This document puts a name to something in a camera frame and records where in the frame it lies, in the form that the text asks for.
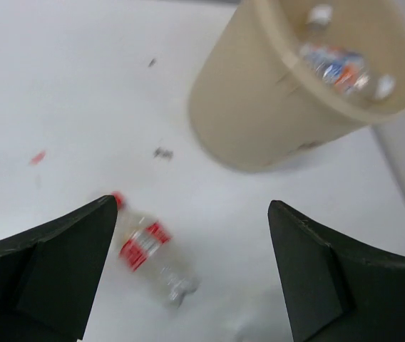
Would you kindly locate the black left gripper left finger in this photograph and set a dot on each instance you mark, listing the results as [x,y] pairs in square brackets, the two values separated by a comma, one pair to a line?
[49,274]

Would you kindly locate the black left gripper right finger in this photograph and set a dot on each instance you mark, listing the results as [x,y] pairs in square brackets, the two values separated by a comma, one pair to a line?
[336,288]

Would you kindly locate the cream capybara plastic bin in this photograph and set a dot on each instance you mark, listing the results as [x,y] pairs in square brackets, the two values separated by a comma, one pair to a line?
[255,101]

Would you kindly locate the red label red cap bottle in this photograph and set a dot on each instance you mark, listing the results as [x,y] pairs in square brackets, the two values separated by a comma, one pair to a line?
[147,248]

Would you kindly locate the small red scrap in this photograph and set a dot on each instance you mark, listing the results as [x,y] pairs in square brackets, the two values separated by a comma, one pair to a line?
[38,158]

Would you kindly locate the blue orange label plastic bottle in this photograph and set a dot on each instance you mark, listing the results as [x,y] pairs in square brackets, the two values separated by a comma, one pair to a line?
[348,72]

